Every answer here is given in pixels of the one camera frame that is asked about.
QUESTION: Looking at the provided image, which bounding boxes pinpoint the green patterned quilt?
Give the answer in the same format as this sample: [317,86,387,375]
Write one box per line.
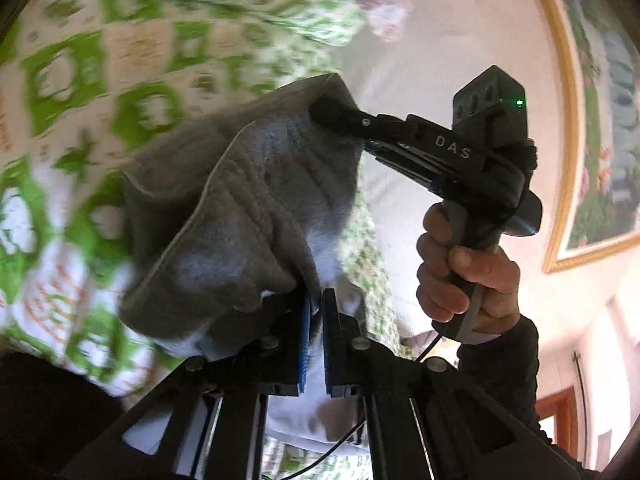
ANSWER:
[0,0,401,480]

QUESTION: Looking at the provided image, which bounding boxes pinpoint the person's right forearm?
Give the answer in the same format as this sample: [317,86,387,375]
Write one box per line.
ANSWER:
[452,312,598,480]

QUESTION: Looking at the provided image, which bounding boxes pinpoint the brown wooden door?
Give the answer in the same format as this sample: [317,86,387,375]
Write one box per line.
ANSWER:
[534,385,581,457]

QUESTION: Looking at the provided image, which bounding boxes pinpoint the pink floral pillow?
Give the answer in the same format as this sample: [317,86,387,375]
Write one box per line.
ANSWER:
[357,0,420,45]

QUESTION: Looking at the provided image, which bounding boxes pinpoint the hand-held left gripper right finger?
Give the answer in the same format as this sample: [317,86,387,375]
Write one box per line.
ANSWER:
[322,287,591,480]

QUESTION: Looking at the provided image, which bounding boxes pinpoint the grey pants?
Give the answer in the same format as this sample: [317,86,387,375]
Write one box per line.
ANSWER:
[120,72,372,456]

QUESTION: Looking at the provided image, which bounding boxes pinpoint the person's right hand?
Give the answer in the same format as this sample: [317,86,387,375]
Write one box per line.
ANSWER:
[416,205,522,336]

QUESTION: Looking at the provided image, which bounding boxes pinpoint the black cable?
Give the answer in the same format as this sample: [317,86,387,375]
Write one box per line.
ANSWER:
[277,332,446,480]

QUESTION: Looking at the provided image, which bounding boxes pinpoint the gold framed picture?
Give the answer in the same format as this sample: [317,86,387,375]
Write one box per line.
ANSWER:
[522,0,640,276]

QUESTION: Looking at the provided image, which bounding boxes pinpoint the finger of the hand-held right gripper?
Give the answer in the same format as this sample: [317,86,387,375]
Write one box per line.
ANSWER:
[309,96,413,142]
[364,139,451,196]

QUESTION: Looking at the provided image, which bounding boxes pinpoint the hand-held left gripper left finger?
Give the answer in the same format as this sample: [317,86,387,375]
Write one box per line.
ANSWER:
[62,300,313,480]

